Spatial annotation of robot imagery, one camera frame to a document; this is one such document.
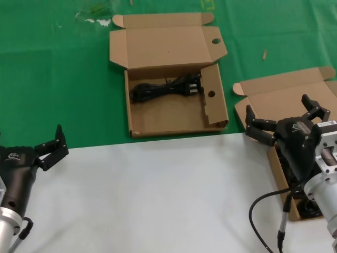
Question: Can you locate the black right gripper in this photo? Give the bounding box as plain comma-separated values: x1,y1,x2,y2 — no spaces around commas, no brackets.
245,94,331,182

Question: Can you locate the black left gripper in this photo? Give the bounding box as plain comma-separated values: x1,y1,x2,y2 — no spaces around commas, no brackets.
0,124,70,216

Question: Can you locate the black power cable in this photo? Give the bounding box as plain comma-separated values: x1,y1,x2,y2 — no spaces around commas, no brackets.
129,73,204,105

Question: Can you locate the open cardboard box with holes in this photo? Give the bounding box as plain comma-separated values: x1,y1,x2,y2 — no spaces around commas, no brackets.
108,12,229,139

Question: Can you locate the green table mat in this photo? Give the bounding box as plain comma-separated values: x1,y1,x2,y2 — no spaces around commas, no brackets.
0,0,337,154

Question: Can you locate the open cardboard box holding cables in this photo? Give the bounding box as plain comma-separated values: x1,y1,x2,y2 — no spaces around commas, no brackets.
232,66,337,222

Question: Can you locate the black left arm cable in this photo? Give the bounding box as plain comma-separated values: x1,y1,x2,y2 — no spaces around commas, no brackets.
7,216,34,253

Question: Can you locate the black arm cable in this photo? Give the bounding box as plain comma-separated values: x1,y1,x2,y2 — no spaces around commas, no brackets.
249,186,308,253
7,216,34,253

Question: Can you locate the pile of black cables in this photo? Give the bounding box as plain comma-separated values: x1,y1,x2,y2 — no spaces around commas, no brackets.
279,146,325,218

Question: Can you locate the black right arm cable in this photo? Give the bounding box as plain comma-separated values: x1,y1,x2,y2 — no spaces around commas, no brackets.
249,186,308,253

